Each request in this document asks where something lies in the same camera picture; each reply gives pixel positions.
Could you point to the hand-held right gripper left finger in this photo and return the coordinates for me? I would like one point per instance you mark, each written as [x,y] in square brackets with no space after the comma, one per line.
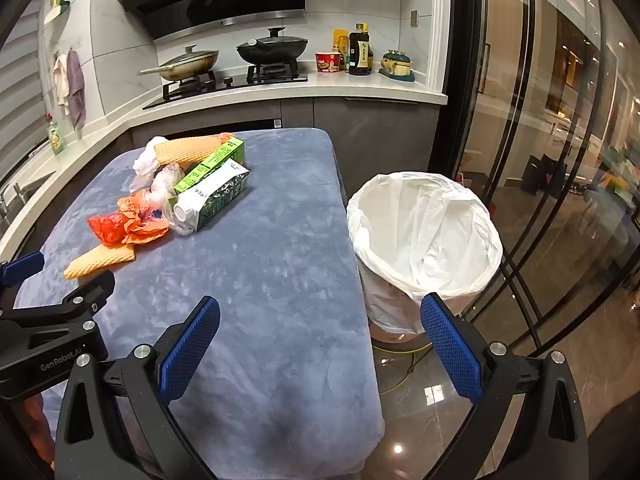
[190,350]

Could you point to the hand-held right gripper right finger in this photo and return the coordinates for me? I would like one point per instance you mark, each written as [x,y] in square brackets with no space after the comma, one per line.
[450,350]

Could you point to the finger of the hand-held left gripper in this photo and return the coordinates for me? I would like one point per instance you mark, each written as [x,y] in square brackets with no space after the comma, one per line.
[25,264]
[97,285]

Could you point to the yellow foam net sleeve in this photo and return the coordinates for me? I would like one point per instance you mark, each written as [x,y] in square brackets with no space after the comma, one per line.
[100,260]
[187,150]

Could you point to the orange bag with red print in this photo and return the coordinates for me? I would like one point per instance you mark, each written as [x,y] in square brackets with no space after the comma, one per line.
[112,227]

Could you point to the orange bag with blue print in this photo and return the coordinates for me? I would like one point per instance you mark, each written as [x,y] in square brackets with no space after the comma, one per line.
[135,205]

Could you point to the clear plastic bag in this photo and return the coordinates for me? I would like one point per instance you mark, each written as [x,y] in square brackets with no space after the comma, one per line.
[172,212]

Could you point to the trash bin with white liner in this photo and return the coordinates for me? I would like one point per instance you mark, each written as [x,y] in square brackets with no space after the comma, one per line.
[425,240]

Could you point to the white paper towel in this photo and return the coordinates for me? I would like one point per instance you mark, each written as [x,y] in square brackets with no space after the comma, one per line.
[146,165]

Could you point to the green and white milk carton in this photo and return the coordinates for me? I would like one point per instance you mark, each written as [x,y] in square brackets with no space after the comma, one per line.
[215,195]

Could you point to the green cardboard box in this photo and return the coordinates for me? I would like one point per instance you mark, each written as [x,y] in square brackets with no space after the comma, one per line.
[215,160]

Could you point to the green dish soap bottle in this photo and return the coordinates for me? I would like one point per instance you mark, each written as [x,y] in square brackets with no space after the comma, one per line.
[56,137]

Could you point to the window blind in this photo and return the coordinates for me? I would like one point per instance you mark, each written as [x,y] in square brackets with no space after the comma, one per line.
[20,110]

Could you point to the purple hanging towel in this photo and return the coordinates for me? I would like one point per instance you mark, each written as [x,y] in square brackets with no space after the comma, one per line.
[76,90]

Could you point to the white hanging towel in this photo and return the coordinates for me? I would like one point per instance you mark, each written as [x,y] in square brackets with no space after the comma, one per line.
[61,80]

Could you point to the black bag with heart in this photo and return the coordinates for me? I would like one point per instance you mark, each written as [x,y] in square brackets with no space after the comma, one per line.
[545,175]

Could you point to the black built-in appliance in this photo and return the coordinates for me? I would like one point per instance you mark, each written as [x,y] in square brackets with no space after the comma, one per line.
[225,127]

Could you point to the black gas stove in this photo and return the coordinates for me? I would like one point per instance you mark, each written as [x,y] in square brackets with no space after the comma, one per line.
[200,89]

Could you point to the grey kitchen cabinet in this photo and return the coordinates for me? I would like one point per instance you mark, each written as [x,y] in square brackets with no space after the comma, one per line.
[375,130]

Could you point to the beige wok with glass lid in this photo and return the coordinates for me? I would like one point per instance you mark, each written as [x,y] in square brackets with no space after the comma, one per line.
[192,62]

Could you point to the black framed glass door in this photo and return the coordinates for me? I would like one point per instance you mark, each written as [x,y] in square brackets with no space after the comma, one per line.
[550,110]

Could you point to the ceramic seasoning jar set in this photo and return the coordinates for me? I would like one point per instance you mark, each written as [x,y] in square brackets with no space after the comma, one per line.
[397,65]

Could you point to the black pan with lid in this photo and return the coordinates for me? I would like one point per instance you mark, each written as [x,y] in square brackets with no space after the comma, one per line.
[272,50]

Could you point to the small seasoning bottle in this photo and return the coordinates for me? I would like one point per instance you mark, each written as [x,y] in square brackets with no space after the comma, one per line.
[347,62]

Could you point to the dark soy sauce bottle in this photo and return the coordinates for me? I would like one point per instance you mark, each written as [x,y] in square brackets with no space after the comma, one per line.
[360,55]

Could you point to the red instant noodle cup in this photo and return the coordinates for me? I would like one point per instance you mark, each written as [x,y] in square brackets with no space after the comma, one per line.
[328,62]

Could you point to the yellow oil bottle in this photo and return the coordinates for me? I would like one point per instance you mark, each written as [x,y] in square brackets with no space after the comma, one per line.
[341,40]

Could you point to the grey wall socket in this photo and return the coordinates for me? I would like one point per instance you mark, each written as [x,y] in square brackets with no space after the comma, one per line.
[414,18]

